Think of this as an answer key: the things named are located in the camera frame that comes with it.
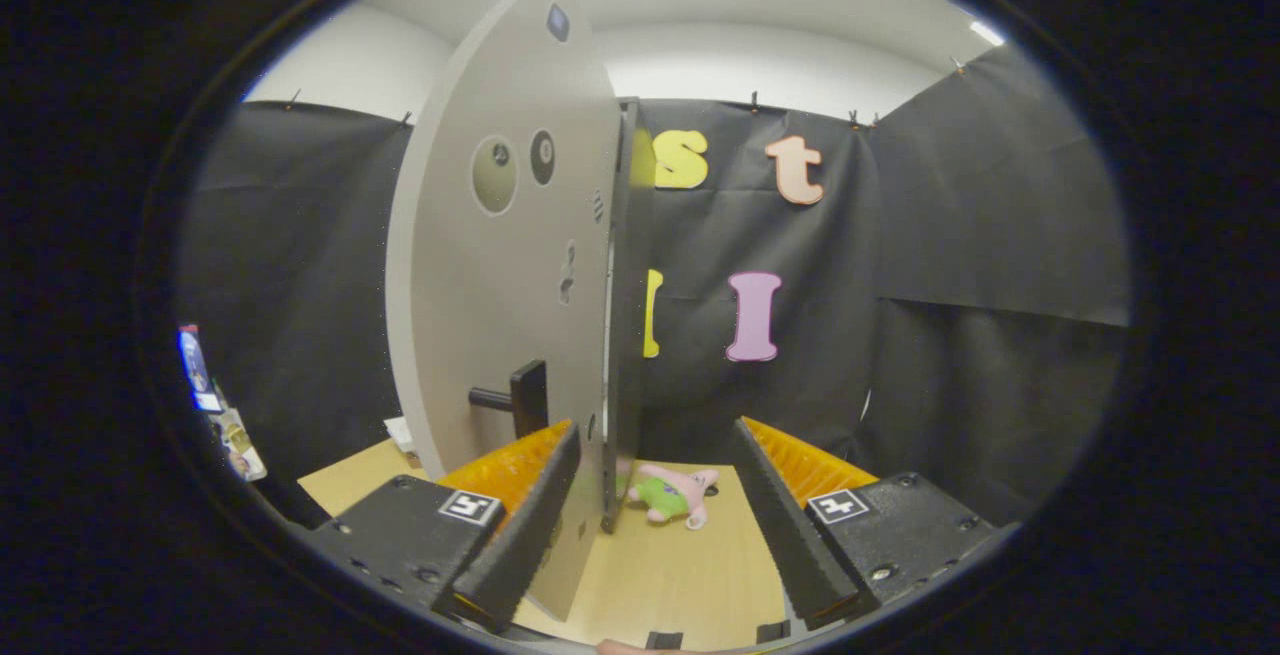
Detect pale printed packet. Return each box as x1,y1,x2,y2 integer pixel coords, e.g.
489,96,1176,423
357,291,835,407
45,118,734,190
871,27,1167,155
210,407,269,482

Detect black backdrop cloth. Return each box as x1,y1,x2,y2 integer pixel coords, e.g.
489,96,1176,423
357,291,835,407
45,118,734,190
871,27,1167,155
175,43,1131,526

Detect blue printed card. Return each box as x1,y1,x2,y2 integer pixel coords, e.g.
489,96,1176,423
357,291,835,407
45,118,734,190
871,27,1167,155
178,325,223,414

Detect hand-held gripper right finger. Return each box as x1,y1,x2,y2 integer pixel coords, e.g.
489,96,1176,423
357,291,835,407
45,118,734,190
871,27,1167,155
735,418,1001,629

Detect pink and green plush toy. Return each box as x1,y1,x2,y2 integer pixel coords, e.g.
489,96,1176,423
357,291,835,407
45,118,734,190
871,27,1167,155
628,465,721,531

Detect pale grey shoe cabinet door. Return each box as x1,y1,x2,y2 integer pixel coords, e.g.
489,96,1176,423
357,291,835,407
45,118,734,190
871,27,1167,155
385,0,621,626

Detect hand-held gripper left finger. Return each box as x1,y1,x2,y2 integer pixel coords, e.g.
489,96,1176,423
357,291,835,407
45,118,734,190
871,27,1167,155
300,420,583,634

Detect grey shoe cabinet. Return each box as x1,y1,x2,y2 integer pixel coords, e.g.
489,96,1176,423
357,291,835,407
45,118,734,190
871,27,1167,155
600,98,658,536

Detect black door handle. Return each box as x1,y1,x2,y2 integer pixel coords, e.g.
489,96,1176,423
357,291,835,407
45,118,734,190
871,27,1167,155
468,359,550,442

